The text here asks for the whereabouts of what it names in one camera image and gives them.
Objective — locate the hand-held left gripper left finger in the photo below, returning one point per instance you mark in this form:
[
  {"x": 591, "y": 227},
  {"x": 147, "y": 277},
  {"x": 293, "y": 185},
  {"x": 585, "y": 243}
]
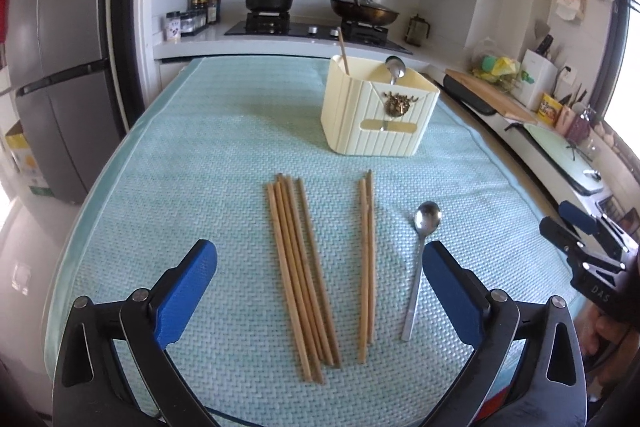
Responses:
[{"x": 187, "y": 292}]

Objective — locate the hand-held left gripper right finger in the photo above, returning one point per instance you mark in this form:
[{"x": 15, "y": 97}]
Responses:
[{"x": 450, "y": 292}]

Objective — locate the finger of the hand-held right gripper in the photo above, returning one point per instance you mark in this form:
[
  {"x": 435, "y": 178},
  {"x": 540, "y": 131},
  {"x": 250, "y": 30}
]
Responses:
[
  {"x": 575, "y": 213},
  {"x": 557, "y": 231}
]

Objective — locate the metal spoon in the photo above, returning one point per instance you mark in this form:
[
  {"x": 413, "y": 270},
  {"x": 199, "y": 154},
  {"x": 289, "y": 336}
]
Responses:
[
  {"x": 396, "y": 67},
  {"x": 426, "y": 213}
]

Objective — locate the wooden chopstick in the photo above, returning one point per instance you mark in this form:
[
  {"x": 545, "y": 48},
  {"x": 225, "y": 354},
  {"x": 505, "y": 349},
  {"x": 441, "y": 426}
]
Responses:
[
  {"x": 315, "y": 282},
  {"x": 362, "y": 282},
  {"x": 288, "y": 282},
  {"x": 308, "y": 282},
  {"x": 343, "y": 52},
  {"x": 299, "y": 282},
  {"x": 322, "y": 282}
]

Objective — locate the cream utensil holder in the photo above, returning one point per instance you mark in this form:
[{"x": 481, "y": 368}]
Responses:
[{"x": 370, "y": 117}]

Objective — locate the person's right hand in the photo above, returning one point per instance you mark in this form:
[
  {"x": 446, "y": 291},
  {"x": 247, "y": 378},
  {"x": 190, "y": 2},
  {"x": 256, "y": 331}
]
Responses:
[{"x": 607, "y": 334}]

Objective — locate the pink utensil cup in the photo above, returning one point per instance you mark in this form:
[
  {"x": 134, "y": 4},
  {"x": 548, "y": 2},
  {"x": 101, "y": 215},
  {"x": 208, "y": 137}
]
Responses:
[{"x": 566, "y": 121}]

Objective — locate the yellow container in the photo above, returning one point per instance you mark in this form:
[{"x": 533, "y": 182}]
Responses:
[{"x": 549, "y": 108}]

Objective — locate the teal woven table mat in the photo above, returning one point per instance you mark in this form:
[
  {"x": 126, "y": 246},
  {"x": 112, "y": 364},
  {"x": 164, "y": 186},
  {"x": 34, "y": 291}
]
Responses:
[{"x": 210, "y": 167}]

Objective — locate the white knife block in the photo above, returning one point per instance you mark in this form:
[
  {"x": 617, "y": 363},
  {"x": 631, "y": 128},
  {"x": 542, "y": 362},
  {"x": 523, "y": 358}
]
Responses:
[{"x": 537, "y": 77}]

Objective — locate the wooden cutting board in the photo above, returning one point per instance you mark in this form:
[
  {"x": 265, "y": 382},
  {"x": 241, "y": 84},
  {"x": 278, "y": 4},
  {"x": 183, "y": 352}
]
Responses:
[{"x": 490, "y": 94}]

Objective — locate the yellow green cloth pile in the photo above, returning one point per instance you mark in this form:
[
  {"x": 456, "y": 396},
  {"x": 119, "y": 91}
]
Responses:
[{"x": 497, "y": 67}]

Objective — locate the cardboard box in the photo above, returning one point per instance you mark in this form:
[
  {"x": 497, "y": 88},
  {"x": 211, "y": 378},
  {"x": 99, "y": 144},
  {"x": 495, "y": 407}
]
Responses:
[{"x": 25, "y": 162}]

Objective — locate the glass pitcher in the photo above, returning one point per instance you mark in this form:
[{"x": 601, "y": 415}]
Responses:
[{"x": 417, "y": 32}]

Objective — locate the white spice jar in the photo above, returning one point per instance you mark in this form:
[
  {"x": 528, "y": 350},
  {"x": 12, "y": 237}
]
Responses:
[{"x": 173, "y": 28}]

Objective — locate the grey refrigerator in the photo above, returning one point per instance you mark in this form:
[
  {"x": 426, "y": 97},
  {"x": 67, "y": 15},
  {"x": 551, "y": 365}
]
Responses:
[{"x": 65, "y": 57}]

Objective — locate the spice jar rack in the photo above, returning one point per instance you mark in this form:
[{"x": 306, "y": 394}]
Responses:
[{"x": 194, "y": 23}]

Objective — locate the dark sauce bottle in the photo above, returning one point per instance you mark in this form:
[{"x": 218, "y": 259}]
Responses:
[
  {"x": 212, "y": 9},
  {"x": 218, "y": 7}
]

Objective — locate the black gas cooktop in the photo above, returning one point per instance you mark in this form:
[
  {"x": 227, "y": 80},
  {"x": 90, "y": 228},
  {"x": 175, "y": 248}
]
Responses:
[{"x": 310, "y": 31}]

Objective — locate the wok with glass lid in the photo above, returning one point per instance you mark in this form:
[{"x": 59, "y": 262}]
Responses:
[{"x": 365, "y": 9}]

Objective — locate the red hanging ornament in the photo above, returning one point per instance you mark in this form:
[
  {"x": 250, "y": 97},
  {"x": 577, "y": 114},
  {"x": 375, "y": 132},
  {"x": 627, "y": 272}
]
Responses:
[{"x": 4, "y": 7}]

